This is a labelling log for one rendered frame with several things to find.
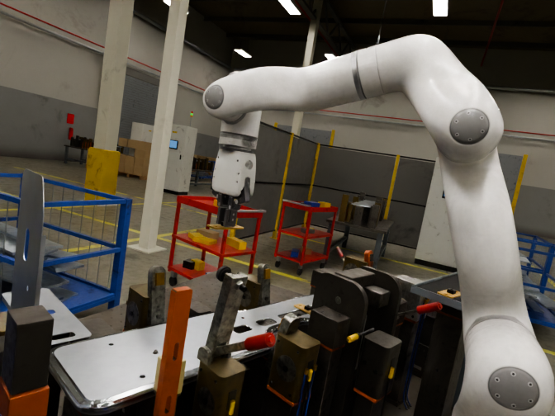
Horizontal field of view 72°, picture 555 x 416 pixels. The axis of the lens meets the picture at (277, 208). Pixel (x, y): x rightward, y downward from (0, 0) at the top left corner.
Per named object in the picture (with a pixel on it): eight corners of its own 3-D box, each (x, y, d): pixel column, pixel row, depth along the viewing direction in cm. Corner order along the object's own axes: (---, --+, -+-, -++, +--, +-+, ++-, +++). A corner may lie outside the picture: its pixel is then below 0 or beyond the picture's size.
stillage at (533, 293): (474, 295, 553) (489, 232, 542) (538, 312, 525) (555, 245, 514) (486, 323, 442) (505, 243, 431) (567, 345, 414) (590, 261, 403)
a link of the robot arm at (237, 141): (266, 139, 85) (264, 153, 85) (240, 137, 91) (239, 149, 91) (238, 134, 79) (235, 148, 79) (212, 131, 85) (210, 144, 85)
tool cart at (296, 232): (300, 260, 585) (311, 198, 573) (326, 269, 559) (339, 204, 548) (268, 267, 518) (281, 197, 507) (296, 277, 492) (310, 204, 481)
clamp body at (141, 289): (129, 398, 107) (144, 279, 103) (150, 422, 99) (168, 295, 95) (105, 406, 102) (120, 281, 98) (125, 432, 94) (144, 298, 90)
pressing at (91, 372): (381, 276, 174) (382, 272, 174) (430, 293, 159) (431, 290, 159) (37, 353, 71) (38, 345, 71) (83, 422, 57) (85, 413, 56)
